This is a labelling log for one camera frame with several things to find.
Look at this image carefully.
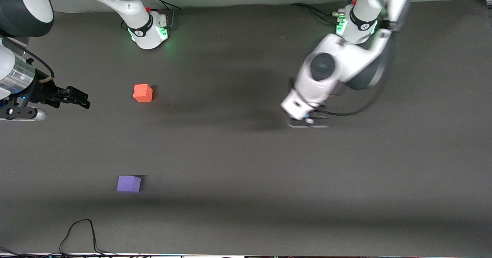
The orange cube block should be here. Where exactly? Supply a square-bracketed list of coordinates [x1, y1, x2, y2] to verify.
[133, 83, 153, 103]

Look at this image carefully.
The purple cube block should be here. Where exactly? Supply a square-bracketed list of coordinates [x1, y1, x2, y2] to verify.
[116, 175, 142, 193]

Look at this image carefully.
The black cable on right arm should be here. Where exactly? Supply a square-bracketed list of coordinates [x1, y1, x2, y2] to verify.
[0, 35, 55, 78]

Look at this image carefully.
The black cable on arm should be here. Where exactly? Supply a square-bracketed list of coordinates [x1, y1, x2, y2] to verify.
[313, 27, 396, 117]
[0, 35, 55, 78]

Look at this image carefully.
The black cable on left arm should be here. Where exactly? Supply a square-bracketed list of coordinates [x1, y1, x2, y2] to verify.
[313, 27, 396, 117]

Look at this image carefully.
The black cable at left base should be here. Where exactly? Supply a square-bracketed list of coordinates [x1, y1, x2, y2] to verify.
[289, 3, 346, 25]

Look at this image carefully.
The black cable at base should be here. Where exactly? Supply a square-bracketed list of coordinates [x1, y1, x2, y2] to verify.
[145, 0, 182, 30]
[289, 3, 346, 25]

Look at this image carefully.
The black cable at right base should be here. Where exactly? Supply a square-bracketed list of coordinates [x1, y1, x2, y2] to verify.
[145, 0, 182, 30]

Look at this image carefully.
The black looped floor cable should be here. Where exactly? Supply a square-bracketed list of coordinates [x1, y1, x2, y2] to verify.
[59, 219, 118, 256]

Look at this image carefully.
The black cable bundle at edge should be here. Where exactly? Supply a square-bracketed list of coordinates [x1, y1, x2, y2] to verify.
[0, 246, 62, 258]

